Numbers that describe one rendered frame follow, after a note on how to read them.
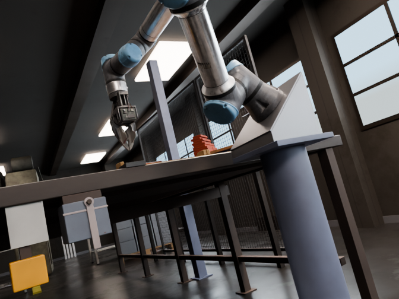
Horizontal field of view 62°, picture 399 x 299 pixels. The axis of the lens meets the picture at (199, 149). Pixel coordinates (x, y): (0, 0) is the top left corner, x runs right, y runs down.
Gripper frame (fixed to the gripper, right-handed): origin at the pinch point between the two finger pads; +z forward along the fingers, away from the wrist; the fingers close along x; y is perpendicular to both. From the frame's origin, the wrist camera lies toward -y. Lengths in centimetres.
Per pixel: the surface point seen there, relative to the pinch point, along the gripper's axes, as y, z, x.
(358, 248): 5, 69, 107
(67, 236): 6.4, 26.0, -27.5
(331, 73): -113, -83, 326
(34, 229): 3.8, 21.5, -35.8
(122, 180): 5.0, 12.2, -6.6
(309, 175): 38, 27, 48
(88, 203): 7.8, 17.9, -20.0
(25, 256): 2.9, 28.6, -39.0
